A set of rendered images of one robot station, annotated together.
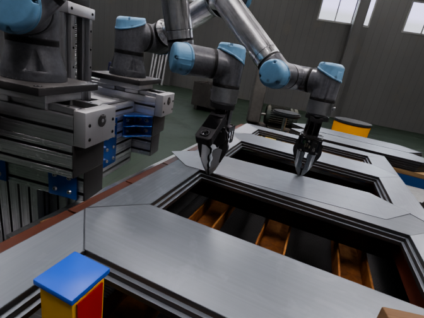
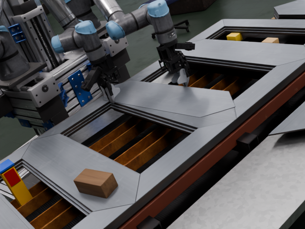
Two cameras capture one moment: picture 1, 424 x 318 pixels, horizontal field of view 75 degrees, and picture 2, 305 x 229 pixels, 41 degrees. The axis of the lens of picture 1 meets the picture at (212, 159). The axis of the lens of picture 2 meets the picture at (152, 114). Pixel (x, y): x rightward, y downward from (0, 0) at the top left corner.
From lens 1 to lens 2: 1.29 m
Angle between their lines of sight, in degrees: 38
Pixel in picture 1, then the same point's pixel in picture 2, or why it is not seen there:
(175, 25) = (58, 19)
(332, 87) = (157, 22)
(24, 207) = not seen: hidden behind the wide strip
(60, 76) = (22, 70)
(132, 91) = not seen: hidden behind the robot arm
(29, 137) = (22, 106)
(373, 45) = not seen: outside the picture
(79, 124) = (31, 96)
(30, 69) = (7, 73)
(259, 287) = (69, 166)
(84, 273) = (6, 165)
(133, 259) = (34, 160)
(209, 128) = (87, 80)
